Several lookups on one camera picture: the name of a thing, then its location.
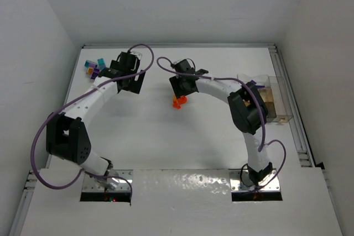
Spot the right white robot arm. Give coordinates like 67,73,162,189
169,59,273,185

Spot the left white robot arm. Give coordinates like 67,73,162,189
46,51,144,176

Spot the pile of small orange legos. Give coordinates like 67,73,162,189
173,96,183,109

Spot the teal duplo brick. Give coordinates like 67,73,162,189
97,58,106,70

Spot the hollow purple duplo brick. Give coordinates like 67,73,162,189
86,67,100,80

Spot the light blue duplo brick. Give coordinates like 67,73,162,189
84,60,97,68

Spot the clear plastic container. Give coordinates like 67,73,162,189
237,74,293,123

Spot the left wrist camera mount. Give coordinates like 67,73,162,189
131,50,143,62

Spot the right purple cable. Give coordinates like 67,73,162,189
157,57,287,192

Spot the purple cable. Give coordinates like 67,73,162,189
30,44,155,200
157,57,287,192

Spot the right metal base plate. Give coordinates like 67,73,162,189
228,169,280,192

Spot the metal base plate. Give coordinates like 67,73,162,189
228,169,280,192
82,169,133,192

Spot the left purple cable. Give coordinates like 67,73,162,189
30,44,155,200

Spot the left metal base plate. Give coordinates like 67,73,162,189
82,169,133,192

